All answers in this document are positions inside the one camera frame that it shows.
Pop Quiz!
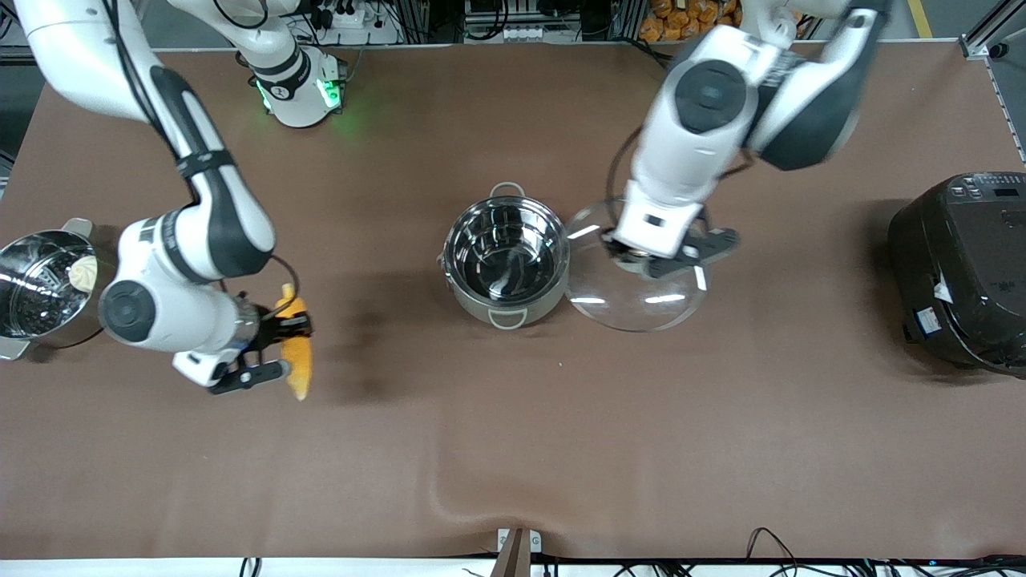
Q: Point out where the grey steel cooking pot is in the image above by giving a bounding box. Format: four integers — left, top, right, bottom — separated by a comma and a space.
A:
437, 183, 572, 331

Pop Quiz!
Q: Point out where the yellow corn cob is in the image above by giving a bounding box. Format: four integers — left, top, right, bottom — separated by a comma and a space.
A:
275, 284, 313, 401

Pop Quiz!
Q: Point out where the glass pot lid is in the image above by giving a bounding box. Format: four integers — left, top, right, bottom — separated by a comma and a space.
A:
563, 200, 710, 333

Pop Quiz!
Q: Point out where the shiny steel steamer pot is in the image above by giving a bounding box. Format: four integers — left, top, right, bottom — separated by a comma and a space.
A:
0, 218, 123, 361

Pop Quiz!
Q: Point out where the aluminium frame profile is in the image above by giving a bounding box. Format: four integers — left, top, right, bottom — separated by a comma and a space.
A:
960, 0, 1026, 61

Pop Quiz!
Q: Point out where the brown table cloth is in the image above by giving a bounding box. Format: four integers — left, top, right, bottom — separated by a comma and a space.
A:
0, 44, 1026, 560

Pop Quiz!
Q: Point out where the bag of orange snacks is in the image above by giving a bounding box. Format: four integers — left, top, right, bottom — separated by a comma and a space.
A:
639, 0, 742, 42

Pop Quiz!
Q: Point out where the black rice cooker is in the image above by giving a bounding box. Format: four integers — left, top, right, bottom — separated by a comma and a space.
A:
886, 171, 1026, 379

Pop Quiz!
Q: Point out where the black looped floor cable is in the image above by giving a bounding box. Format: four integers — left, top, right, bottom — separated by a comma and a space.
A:
745, 527, 802, 577

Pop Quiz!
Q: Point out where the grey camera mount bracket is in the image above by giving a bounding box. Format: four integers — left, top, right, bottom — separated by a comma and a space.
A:
493, 527, 543, 577

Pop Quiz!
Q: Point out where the white power strip with plugs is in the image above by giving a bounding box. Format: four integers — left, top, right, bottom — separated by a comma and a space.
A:
309, 0, 402, 45

